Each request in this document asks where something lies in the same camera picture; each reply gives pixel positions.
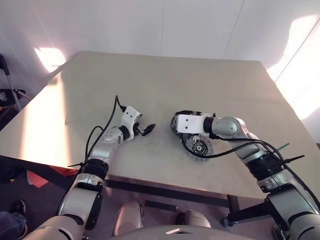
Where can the black sneaker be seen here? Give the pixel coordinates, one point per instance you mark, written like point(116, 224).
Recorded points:
point(18, 206)

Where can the dark metal table frame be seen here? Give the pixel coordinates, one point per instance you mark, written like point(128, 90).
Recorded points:
point(162, 191)

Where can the black stand with silver pole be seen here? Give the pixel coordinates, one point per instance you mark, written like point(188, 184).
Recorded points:
point(8, 75)

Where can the red sheet on floor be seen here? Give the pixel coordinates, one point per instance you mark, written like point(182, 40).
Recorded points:
point(37, 181)

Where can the rounded beige left robot leg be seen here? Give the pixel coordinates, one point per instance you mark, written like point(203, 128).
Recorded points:
point(128, 215)

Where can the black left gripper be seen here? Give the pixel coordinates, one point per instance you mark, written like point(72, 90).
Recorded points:
point(136, 128)

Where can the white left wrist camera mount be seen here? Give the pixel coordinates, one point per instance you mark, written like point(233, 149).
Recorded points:
point(130, 115)

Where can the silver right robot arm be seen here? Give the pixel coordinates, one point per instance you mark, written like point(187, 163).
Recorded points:
point(225, 126)

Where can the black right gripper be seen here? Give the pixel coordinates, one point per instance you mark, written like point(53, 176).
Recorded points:
point(173, 123)

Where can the rounded beige robot leg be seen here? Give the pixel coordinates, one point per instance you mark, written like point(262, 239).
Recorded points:
point(128, 215)
point(195, 217)

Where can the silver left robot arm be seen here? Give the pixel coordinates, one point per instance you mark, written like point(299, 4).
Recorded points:
point(105, 142)

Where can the blue jeans leg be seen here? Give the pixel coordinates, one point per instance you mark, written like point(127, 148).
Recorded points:
point(12, 225)

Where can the grey table caster wheel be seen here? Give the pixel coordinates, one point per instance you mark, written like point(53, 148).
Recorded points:
point(227, 222)

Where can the black-rimmed silver spoked rotor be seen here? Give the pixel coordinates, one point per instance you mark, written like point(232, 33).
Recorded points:
point(200, 148)

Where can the beige robot torso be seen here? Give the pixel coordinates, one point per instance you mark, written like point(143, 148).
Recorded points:
point(175, 233)

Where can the rounded beige right robot leg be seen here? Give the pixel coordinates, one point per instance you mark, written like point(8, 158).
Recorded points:
point(195, 217)

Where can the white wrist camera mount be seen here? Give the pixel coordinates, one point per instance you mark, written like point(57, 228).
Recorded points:
point(130, 115)
point(190, 123)

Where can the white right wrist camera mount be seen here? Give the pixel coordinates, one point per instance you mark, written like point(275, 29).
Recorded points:
point(190, 123)

